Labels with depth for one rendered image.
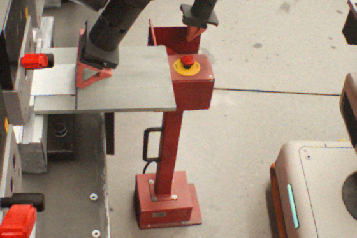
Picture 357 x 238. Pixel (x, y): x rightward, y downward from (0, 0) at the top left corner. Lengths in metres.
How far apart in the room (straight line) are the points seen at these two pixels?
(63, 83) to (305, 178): 1.11
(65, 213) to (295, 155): 1.14
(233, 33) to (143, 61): 1.86
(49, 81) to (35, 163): 0.16
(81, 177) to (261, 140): 1.41
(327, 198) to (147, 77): 1.01
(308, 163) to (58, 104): 1.17
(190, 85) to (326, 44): 1.76
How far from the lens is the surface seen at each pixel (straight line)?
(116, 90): 0.91
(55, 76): 0.94
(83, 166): 0.95
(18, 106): 0.57
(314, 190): 1.76
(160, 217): 1.83
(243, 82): 2.48
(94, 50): 0.83
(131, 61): 0.97
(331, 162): 1.88
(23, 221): 0.38
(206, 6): 1.28
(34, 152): 0.89
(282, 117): 2.36
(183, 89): 1.29
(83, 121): 1.02
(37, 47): 1.02
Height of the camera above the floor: 1.63
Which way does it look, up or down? 45 degrees down
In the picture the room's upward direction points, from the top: 8 degrees clockwise
